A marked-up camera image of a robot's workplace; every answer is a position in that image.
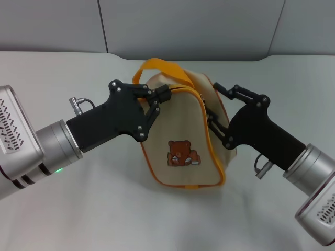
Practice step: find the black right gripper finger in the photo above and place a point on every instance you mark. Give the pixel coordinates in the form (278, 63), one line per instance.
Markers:
(235, 91)
(217, 125)

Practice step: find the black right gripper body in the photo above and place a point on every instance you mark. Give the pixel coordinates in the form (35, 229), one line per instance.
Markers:
(256, 130)

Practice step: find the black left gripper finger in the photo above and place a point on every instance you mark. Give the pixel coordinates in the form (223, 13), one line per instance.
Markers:
(163, 92)
(150, 117)

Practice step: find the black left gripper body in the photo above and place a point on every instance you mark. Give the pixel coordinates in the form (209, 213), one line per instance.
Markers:
(115, 117)

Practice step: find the beige food bag orange trim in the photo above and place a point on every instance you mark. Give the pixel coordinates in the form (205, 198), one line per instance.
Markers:
(180, 125)

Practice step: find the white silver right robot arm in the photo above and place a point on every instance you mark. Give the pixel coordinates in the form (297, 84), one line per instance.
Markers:
(311, 170)

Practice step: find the white tablecloth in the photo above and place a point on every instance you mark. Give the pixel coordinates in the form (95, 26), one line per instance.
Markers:
(104, 214)

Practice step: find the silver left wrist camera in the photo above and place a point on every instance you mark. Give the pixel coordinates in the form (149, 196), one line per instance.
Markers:
(18, 130)

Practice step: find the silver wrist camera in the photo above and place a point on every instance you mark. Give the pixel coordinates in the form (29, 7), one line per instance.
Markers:
(319, 219)
(18, 130)

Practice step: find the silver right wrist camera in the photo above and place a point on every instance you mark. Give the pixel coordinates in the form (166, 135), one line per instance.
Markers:
(319, 219)

